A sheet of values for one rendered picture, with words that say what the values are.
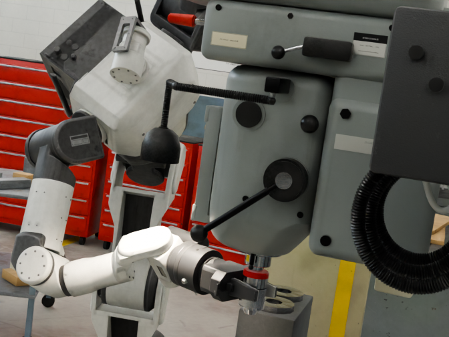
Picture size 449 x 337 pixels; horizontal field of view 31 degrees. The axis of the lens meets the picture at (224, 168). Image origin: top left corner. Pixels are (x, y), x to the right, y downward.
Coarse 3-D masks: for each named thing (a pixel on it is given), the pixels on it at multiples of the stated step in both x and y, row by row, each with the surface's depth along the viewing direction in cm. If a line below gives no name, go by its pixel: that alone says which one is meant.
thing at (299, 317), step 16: (288, 288) 184; (272, 304) 169; (288, 304) 171; (304, 304) 177; (240, 320) 168; (256, 320) 167; (272, 320) 166; (288, 320) 165; (304, 320) 178; (240, 336) 168; (256, 336) 167; (272, 336) 166; (288, 336) 165; (304, 336) 182
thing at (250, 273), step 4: (244, 268) 145; (248, 268) 145; (244, 272) 144; (248, 272) 143; (252, 272) 143; (256, 272) 143; (260, 272) 143; (264, 272) 144; (268, 272) 144; (248, 276) 143; (252, 276) 142; (256, 276) 142; (260, 276) 142; (264, 276) 143; (268, 276) 144
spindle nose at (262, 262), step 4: (256, 256) 142; (256, 260) 142; (260, 260) 142; (264, 260) 142; (268, 260) 143; (248, 264) 143; (256, 264) 142; (260, 264) 142; (264, 264) 142; (268, 264) 143
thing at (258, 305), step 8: (248, 280) 143; (256, 280) 142; (264, 280) 143; (256, 288) 143; (264, 288) 143; (264, 296) 144; (240, 304) 144; (248, 304) 143; (256, 304) 143; (264, 304) 145
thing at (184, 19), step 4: (168, 16) 155; (172, 16) 154; (176, 16) 154; (180, 16) 154; (184, 16) 154; (188, 16) 154; (192, 16) 153; (168, 20) 155; (172, 20) 155; (176, 20) 154; (180, 20) 154; (184, 20) 154; (188, 20) 153; (192, 20) 153; (196, 20) 154; (200, 20) 153; (180, 24) 155; (184, 24) 154; (188, 24) 154; (192, 24) 154; (196, 24) 154; (200, 24) 154
